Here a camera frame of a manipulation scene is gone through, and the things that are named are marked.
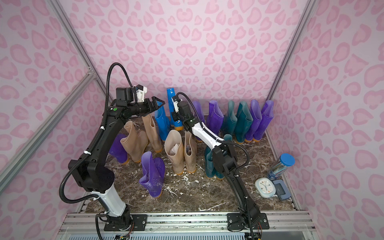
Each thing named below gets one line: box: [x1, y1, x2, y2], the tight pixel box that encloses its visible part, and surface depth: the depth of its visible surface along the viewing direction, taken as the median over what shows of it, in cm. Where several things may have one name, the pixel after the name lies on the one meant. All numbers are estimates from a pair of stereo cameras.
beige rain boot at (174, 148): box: [164, 130, 184, 175], surface depth 80 cm
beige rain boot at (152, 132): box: [141, 113, 163, 153], surface depth 88 cm
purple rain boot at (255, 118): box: [245, 99, 262, 143], surface depth 88 cm
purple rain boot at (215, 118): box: [206, 100, 224, 136], surface depth 90 cm
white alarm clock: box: [254, 177, 276, 199], surface depth 84 cm
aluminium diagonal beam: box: [0, 69, 96, 185], surface depth 66 cm
